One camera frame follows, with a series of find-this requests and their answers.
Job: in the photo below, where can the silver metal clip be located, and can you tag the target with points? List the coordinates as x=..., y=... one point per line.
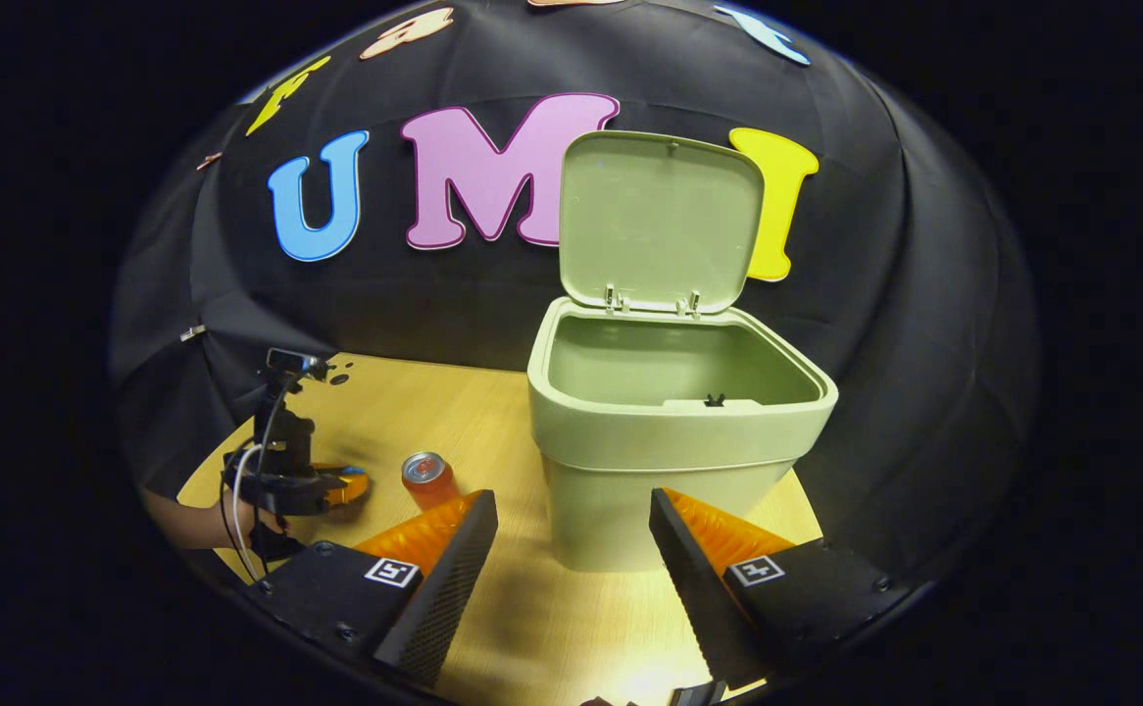
x=193, y=333

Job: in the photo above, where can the wooden desktop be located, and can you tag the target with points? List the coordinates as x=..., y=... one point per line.
x=493, y=431

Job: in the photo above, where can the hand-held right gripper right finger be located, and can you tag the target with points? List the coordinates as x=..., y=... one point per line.
x=689, y=588

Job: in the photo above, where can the orange pop can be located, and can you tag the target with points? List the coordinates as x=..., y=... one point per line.
x=426, y=479

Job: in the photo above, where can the copper metal clip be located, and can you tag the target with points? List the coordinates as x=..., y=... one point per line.
x=209, y=161

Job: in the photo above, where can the black backdrop cloth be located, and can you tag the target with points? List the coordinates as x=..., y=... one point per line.
x=924, y=343

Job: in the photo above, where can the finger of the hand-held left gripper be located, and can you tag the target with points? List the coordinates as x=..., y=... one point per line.
x=346, y=487

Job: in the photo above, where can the pale green desktop garbage bin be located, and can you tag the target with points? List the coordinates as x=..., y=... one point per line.
x=650, y=441

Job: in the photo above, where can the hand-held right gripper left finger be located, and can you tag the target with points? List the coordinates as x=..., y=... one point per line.
x=444, y=588

